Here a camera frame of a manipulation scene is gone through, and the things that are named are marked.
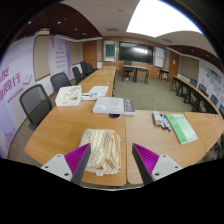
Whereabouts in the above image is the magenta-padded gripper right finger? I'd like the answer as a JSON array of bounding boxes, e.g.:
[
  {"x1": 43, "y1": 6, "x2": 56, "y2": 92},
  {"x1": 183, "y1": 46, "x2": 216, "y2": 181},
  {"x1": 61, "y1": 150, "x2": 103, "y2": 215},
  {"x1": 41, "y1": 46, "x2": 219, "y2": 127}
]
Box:
[{"x1": 131, "y1": 143, "x2": 183, "y2": 186}]

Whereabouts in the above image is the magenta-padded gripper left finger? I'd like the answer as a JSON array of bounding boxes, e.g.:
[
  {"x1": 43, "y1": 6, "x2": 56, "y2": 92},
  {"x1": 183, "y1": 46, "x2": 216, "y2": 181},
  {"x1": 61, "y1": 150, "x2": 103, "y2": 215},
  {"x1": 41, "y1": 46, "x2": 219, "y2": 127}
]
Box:
[{"x1": 40, "y1": 143, "x2": 92, "y2": 186}]

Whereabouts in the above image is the yellow zigzag striped towel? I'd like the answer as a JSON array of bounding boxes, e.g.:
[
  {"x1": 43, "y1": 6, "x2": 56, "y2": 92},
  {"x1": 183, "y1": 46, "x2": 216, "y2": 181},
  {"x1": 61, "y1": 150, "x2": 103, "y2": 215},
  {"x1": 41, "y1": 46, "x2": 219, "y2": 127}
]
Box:
[{"x1": 78, "y1": 128, "x2": 122, "y2": 176}]

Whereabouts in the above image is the red marker pen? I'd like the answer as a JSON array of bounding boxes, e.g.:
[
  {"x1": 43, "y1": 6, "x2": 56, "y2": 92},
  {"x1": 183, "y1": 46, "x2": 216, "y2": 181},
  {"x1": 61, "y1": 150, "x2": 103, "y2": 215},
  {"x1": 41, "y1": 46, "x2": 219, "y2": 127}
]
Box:
[{"x1": 159, "y1": 114, "x2": 167, "y2": 130}]

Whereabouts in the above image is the blue marker pen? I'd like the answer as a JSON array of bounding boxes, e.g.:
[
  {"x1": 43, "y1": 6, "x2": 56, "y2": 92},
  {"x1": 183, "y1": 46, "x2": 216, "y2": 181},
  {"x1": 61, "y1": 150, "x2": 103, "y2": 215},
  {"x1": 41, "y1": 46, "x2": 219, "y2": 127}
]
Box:
[{"x1": 162, "y1": 113, "x2": 173, "y2": 133}]

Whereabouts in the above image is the white whiteboard eraser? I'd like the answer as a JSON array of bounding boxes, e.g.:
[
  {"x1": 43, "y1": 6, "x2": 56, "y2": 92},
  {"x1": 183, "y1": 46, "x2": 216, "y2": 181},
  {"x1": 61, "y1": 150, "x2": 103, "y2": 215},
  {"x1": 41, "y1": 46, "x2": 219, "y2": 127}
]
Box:
[{"x1": 152, "y1": 110, "x2": 163, "y2": 126}]

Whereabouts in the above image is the green booklet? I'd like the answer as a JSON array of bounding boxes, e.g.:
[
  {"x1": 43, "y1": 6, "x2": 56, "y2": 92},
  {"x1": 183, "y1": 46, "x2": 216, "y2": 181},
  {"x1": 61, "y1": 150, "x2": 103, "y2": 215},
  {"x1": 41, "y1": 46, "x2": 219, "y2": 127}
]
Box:
[{"x1": 165, "y1": 113, "x2": 199, "y2": 145}]

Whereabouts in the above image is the open white cardboard box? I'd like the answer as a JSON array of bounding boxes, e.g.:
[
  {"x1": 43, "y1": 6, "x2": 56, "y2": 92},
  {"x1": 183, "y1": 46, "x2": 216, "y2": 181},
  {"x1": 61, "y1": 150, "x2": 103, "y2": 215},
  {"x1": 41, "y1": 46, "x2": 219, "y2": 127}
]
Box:
[{"x1": 54, "y1": 85, "x2": 83, "y2": 108}]

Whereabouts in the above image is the small blue white box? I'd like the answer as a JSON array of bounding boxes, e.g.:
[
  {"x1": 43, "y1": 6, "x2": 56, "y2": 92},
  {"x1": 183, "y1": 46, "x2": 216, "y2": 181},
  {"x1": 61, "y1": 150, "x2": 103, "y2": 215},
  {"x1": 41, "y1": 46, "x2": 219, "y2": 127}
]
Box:
[{"x1": 80, "y1": 92, "x2": 100, "y2": 101}]

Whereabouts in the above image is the black mesh office chair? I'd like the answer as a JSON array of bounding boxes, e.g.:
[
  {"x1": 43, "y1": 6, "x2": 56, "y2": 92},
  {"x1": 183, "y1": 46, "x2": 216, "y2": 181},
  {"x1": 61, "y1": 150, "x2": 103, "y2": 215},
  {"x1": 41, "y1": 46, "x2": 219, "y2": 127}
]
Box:
[
  {"x1": 49, "y1": 71, "x2": 73, "y2": 96},
  {"x1": 18, "y1": 83, "x2": 53, "y2": 132}
]

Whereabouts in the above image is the white paper sheet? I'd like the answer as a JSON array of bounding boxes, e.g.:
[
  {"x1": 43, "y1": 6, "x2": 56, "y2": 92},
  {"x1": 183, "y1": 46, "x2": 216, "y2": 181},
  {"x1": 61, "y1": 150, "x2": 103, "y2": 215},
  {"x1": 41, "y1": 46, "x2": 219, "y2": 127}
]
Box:
[{"x1": 88, "y1": 85, "x2": 110, "y2": 98}]

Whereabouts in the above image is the long curved wooden table row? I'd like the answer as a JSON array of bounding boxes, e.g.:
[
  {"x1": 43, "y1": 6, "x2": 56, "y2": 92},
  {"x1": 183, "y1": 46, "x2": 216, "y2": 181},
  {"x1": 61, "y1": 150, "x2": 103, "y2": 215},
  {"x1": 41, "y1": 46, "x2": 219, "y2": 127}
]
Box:
[{"x1": 170, "y1": 75, "x2": 221, "y2": 114}]

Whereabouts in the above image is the group of black chairs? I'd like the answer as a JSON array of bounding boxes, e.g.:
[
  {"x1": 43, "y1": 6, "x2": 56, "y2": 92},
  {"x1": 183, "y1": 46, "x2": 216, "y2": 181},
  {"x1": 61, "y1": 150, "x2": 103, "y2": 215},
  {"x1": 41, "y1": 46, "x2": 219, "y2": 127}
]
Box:
[{"x1": 71, "y1": 61, "x2": 99, "y2": 86}]

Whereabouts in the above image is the row of black chairs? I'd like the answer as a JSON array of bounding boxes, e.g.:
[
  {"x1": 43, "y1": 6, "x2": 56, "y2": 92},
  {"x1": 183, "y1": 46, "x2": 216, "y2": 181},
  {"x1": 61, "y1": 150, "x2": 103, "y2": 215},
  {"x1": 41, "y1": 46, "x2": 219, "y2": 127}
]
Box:
[{"x1": 188, "y1": 78, "x2": 224, "y2": 118}]

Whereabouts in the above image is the small wooden side table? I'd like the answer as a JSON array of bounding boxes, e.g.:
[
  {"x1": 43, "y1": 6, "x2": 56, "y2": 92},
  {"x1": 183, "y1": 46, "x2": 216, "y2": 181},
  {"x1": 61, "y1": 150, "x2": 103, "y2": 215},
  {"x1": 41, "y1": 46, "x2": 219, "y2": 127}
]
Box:
[{"x1": 158, "y1": 68, "x2": 170, "y2": 82}]

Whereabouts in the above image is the dark-legged wooden desk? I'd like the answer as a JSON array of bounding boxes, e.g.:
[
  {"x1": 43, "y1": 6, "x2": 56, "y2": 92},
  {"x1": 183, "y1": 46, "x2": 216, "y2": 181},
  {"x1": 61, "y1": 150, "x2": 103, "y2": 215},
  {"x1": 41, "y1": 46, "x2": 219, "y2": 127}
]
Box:
[{"x1": 121, "y1": 64, "x2": 150, "y2": 84}]

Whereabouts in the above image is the black desk chair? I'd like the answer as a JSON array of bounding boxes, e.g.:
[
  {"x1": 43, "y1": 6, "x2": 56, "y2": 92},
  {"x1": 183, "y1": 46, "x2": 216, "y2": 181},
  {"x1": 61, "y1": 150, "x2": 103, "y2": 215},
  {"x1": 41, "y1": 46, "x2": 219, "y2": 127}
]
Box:
[{"x1": 123, "y1": 60, "x2": 134, "y2": 79}]

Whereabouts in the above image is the large purple white banner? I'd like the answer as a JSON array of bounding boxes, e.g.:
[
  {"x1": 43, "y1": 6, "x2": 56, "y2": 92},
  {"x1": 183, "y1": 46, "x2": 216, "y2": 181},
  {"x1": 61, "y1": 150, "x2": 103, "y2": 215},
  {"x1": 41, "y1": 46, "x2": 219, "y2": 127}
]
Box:
[{"x1": 0, "y1": 36, "x2": 36, "y2": 159}]

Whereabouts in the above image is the brown wooden door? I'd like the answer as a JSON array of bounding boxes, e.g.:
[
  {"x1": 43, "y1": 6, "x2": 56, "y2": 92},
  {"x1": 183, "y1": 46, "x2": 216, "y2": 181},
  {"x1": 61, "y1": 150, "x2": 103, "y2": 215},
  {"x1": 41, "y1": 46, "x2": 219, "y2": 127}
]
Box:
[
  {"x1": 168, "y1": 50, "x2": 180, "y2": 82},
  {"x1": 83, "y1": 40, "x2": 98, "y2": 69}
]

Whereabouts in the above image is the narrow purple white banner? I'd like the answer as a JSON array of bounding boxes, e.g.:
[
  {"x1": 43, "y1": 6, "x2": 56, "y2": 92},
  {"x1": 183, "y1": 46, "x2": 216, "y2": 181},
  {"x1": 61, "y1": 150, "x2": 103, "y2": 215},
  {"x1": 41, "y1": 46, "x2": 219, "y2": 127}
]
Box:
[{"x1": 48, "y1": 35, "x2": 73, "y2": 81}]

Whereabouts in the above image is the bright ceiling light panel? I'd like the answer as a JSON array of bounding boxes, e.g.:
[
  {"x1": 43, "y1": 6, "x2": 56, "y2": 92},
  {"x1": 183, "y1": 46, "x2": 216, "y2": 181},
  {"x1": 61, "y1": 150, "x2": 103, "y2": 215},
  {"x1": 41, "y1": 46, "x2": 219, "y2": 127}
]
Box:
[{"x1": 125, "y1": 0, "x2": 204, "y2": 38}]

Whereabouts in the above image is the white wall whiteboard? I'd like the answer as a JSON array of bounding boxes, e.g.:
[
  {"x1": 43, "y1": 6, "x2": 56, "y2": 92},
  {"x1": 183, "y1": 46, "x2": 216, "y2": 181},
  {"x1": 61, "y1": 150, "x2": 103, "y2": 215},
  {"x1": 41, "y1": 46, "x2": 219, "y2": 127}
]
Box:
[{"x1": 154, "y1": 46, "x2": 166, "y2": 69}]

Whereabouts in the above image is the large black wall screen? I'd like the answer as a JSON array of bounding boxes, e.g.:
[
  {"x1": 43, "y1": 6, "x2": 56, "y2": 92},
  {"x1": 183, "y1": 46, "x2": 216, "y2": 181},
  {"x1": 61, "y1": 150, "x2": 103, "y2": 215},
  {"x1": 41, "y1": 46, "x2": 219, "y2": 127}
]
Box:
[{"x1": 118, "y1": 41, "x2": 155, "y2": 65}]

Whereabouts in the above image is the green wall board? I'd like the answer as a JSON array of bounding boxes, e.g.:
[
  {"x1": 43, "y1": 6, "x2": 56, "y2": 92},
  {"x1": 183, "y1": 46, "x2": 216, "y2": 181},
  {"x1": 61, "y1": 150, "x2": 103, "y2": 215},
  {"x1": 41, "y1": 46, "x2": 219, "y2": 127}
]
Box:
[{"x1": 103, "y1": 39, "x2": 117, "y2": 63}]

